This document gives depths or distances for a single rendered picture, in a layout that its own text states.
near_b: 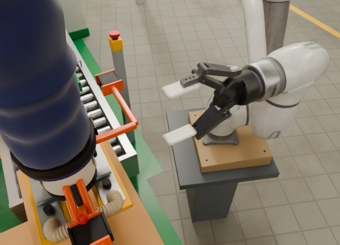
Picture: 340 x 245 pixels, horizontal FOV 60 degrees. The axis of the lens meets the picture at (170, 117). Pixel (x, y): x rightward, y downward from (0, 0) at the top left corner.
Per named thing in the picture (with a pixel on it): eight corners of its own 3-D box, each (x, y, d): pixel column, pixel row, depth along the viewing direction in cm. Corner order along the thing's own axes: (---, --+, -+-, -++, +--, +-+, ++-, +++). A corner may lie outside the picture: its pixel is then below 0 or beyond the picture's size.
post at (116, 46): (125, 138, 256) (108, 37, 182) (132, 135, 258) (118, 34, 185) (128, 144, 252) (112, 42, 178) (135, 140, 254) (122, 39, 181)
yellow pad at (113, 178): (73, 145, 113) (70, 137, 109) (98, 135, 116) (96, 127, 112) (104, 220, 93) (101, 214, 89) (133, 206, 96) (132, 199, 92)
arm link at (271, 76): (279, 103, 67) (258, 112, 65) (253, 80, 73) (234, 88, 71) (291, 71, 61) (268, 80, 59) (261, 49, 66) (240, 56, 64)
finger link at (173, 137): (189, 123, 66) (189, 125, 66) (162, 134, 63) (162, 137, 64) (197, 132, 64) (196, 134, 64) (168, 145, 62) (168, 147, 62)
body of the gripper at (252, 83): (266, 79, 59) (229, 94, 56) (257, 108, 66) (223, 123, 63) (243, 59, 64) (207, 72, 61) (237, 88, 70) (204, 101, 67)
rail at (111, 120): (47, 13, 323) (41, -4, 309) (52, 12, 325) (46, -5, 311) (130, 172, 185) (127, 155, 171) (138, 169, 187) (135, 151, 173)
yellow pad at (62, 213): (22, 165, 106) (16, 157, 103) (49, 154, 110) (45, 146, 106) (43, 251, 86) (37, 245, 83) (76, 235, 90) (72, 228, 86)
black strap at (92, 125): (8, 133, 88) (3, 124, 85) (84, 106, 95) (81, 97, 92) (23, 194, 74) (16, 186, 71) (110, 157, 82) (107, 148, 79)
